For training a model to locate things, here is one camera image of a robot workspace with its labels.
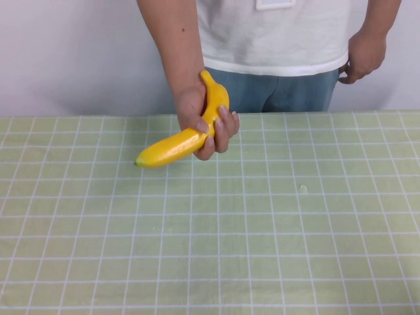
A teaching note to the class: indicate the white t-shirt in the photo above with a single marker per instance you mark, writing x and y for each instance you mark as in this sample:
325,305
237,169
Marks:
272,33

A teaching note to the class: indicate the person's right forearm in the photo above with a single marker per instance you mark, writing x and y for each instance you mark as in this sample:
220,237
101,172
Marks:
170,39

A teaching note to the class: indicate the blue jeans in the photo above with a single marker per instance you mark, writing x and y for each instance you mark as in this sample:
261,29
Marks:
279,93

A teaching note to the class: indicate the yellow banana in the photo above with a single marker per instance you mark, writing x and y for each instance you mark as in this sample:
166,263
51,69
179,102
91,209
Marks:
170,151

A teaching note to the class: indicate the person's right hand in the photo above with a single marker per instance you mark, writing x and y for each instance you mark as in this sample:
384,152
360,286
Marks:
192,105

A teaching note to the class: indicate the person's left forearm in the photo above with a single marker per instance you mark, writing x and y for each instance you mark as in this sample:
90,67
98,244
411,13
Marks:
377,16

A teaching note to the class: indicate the person's left hand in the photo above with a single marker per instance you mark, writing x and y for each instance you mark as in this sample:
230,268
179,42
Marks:
364,57

